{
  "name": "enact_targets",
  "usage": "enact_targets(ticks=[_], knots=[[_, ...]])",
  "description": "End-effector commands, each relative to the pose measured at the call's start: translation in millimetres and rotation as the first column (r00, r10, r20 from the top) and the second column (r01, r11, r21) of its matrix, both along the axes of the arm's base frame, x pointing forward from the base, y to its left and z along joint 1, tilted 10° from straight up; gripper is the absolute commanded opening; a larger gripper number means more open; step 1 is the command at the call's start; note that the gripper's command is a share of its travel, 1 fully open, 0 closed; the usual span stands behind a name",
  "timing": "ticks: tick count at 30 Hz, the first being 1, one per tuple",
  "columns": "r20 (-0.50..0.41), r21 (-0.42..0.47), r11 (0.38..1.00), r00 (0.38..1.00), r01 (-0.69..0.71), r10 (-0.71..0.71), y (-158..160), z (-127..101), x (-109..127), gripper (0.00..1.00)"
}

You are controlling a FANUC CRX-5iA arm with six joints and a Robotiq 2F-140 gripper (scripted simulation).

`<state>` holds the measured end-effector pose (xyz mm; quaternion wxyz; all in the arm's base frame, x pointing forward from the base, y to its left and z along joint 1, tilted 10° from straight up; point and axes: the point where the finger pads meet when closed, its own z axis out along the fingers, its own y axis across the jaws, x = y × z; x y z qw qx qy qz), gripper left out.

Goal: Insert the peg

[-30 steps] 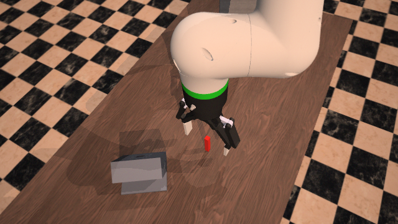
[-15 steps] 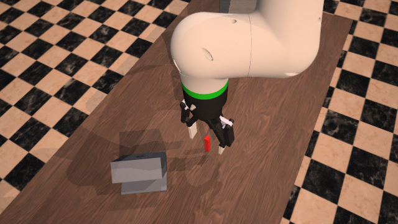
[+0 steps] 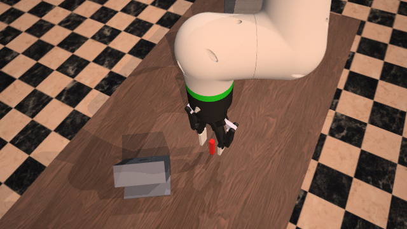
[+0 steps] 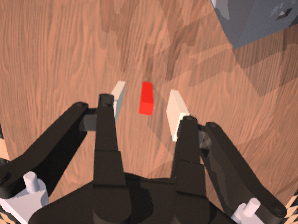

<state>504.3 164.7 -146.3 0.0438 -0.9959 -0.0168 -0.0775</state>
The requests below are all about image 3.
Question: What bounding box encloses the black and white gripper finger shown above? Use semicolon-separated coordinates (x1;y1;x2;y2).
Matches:
209;118;238;155
185;103;207;146

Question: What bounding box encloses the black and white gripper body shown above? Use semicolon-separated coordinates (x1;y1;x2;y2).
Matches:
194;110;228;127

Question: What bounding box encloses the red peg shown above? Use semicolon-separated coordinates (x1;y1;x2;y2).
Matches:
209;139;215;155

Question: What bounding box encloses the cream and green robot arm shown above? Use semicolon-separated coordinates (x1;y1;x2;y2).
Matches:
174;0;331;116

